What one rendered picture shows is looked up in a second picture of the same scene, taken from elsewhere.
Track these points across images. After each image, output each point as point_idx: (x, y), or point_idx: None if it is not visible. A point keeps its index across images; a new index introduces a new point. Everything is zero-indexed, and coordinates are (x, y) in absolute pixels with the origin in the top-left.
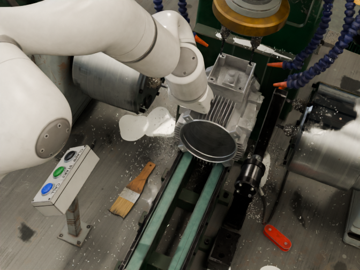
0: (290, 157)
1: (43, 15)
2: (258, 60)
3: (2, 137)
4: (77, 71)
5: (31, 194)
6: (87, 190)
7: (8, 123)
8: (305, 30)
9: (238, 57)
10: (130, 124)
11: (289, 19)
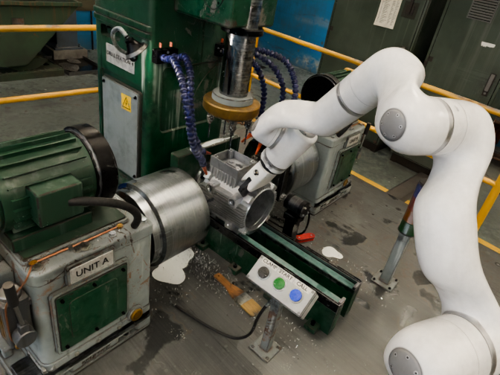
0: (291, 181)
1: (422, 68)
2: (220, 149)
3: (492, 132)
4: (158, 240)
5: (210, 371)
6: (225, 326)
7: (490, 121)
8: (216, 120)
9: (209, 156)
10: (165, 273)
11: (205, 117)
